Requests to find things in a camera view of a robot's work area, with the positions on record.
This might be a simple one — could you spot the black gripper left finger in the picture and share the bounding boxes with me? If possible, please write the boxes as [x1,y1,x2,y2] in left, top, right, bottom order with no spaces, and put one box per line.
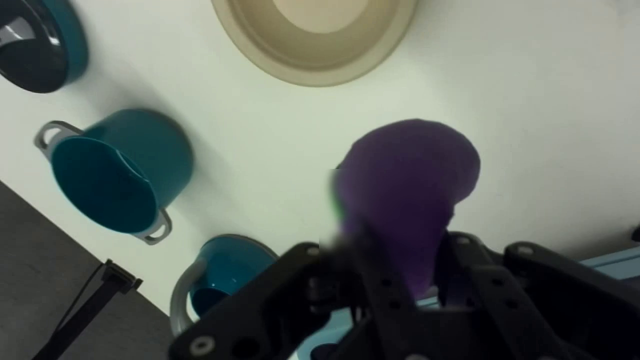
[346,231,431,360]

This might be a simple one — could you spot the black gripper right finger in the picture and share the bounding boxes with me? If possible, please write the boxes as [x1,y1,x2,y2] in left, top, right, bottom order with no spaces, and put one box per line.
[436,231,535,360]

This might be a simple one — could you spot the purple plush toy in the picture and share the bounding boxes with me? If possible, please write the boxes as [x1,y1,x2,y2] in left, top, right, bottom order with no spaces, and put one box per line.
[329,118,481,309]

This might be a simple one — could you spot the teal pan with dark inside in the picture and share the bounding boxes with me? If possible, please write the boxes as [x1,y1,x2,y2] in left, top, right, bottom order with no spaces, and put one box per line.
[0,0,91,94]

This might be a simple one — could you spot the teal cup with grey handle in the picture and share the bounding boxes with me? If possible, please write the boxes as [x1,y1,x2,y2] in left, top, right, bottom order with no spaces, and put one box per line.
[168,231,281,338]

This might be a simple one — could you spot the teal pot with grey handles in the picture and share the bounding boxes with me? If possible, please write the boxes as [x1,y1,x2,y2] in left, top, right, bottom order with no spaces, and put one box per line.
[31,107,195,247]

